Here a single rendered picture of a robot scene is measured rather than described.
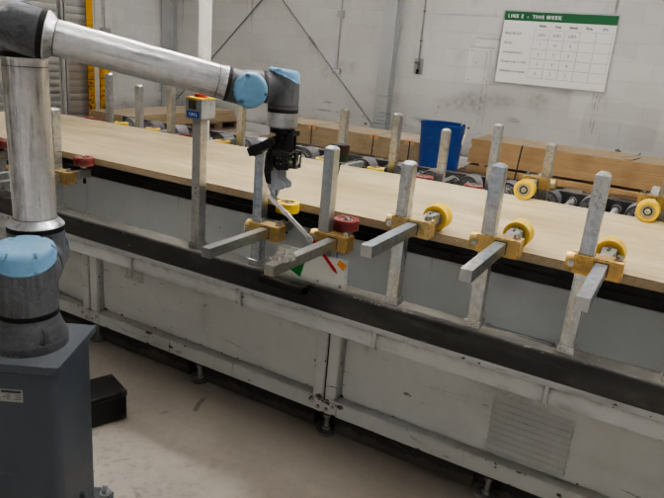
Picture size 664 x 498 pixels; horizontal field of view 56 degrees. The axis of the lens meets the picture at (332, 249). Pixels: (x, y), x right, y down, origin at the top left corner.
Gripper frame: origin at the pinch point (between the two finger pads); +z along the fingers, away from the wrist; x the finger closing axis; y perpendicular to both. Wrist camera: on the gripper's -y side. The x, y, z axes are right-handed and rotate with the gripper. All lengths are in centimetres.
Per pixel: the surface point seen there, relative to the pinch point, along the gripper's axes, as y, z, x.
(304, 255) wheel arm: 20.4, 12.1, -12.8
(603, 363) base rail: 99, 28, 7
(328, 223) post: 16.7, 7.4, 6.2
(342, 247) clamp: 22.5, 13.5, 5.3
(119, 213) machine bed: -97, 30, 28
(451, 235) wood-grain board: 50, 8, 22
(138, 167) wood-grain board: -79, 7, 22
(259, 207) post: -9.2, 6.9, 6.1
